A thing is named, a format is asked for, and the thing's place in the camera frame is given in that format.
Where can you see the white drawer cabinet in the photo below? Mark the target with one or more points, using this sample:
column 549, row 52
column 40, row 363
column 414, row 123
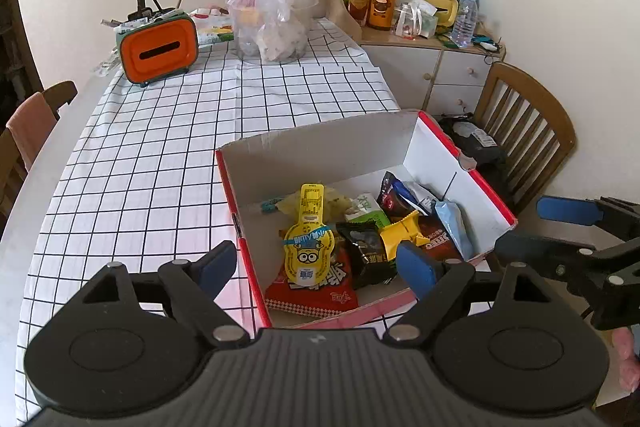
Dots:
column 410, row 72

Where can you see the brown cookie packet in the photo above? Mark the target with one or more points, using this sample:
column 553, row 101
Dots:
column 441, row 241

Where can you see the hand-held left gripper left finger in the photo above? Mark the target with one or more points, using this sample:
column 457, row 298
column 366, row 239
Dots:
column 217, row 267

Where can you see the black snack packet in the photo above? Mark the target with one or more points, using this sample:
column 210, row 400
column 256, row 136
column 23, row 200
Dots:
column 367, row 257

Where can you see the golden yellow snack packet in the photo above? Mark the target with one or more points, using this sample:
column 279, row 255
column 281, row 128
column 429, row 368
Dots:
column 400, row 232

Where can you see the pale yellow chip packet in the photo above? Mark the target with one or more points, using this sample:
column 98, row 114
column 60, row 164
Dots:
column 342, row 203

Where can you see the black bag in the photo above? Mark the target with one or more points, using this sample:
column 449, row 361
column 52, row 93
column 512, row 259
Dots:
column 475, row 142

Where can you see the orange tissue box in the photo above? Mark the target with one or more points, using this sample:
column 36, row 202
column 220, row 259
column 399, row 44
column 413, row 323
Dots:
column 157, row 49

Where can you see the silver blue snack packet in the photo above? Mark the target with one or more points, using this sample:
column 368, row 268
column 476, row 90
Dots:
column 425, row 197

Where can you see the wooden chair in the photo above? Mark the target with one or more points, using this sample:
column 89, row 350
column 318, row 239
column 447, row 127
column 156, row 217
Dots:
column 545, row 117
column 62, row 94

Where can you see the light blue snack packet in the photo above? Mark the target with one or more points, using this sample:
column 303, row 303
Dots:
column 452, row 222

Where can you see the person's right hand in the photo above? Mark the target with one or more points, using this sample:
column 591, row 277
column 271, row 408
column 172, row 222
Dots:
column 629, row 357

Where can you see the yellow cartoon snack packet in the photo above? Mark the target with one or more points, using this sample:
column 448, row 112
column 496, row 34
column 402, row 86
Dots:
column 307, row 252

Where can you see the green snack packet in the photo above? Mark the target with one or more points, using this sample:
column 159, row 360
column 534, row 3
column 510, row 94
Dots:
column 371, row 209

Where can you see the large red snack packet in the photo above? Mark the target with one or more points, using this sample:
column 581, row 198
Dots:
column 325, row 299

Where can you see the orange thermos bottle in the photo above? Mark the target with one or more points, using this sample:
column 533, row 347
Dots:
column 382, row 4

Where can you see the clear water bottle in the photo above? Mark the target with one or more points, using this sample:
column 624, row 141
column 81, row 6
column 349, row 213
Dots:
column 462, row 24

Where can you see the yellow tissue box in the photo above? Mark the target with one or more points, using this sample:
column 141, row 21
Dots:
column 440, row 9

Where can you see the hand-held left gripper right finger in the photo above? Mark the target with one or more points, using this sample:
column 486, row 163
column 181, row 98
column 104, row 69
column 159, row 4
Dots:
column 417, row 269

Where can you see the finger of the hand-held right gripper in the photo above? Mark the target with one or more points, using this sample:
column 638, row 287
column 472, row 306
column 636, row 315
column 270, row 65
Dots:
column 565, row 209
column 540, row 254

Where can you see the checkered white tablecloth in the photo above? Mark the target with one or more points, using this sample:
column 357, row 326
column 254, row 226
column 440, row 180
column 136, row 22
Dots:
column 150, row 157

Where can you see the small teal candy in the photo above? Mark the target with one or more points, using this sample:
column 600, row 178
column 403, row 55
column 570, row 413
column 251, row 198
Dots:
column 270, row 207

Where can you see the small blue gadget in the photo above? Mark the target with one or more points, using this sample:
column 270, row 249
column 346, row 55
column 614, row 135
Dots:
column 485, row 43

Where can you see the green white packet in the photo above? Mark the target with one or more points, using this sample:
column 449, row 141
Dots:
column 215, row 32

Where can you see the red cardboard box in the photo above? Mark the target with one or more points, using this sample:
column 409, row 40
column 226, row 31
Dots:
column 310, row 157

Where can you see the dark red snack packet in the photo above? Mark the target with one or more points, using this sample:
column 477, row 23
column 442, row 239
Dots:
column 392, row 202

